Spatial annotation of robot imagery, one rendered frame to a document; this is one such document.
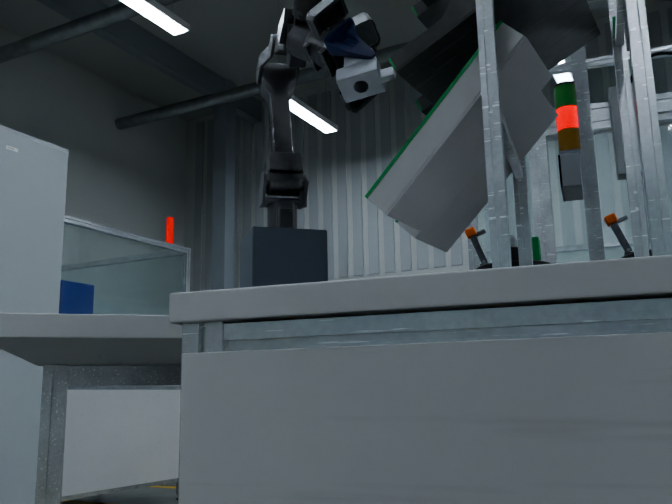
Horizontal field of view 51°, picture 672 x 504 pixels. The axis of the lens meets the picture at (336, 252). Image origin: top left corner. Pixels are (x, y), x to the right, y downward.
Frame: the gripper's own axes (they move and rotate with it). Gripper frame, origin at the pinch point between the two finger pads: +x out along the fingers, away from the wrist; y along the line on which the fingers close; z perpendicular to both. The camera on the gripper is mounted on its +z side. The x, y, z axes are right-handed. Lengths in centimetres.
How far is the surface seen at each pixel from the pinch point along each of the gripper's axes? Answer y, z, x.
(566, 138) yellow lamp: 48, 39, 0
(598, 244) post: 61, 26, 16
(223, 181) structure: 560, 154, -781
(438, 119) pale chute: -1.4, -5.5, 21.6
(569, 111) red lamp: 46, 43, -2
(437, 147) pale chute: 0.4, -8.2, 23.4
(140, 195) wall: 566, 59, -907
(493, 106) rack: -4.3, -2.8, 29.4
